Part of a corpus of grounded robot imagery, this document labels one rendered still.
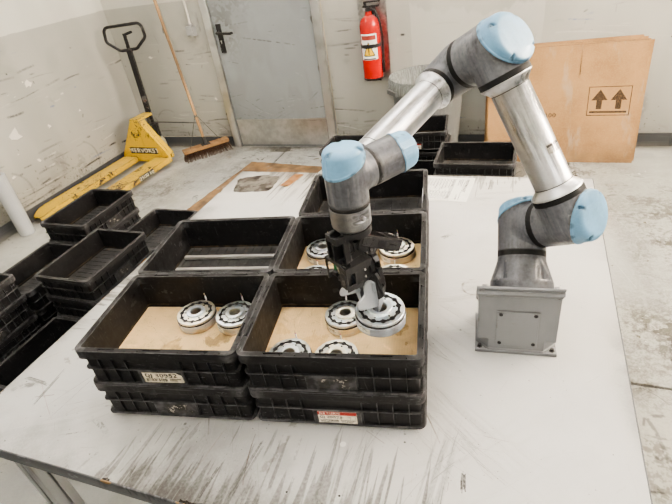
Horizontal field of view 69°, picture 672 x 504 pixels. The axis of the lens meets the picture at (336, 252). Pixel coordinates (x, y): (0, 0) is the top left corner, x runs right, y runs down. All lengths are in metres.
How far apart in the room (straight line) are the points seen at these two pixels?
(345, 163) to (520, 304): 0.61
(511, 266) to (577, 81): 2.87
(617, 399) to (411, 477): 0.50
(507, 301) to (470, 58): 0.56
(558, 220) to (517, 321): 0.26
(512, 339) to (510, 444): 0.27
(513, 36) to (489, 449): 0.86
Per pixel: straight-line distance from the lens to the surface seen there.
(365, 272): 0.94
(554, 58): 4.00
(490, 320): 1.28
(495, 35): 1.12
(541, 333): 1.31
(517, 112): 1.16
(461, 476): 1.13
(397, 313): 1.01
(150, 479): 1.27
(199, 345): 1.31
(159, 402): 1.32
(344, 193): 0.84
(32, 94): 4.82
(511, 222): 1.29
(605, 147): 4.09
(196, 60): 5.03
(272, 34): 4.55
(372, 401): 1.11
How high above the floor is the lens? 1.65
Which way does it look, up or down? 33 degrees down
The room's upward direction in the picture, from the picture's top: 9 degrees counter-clockwise
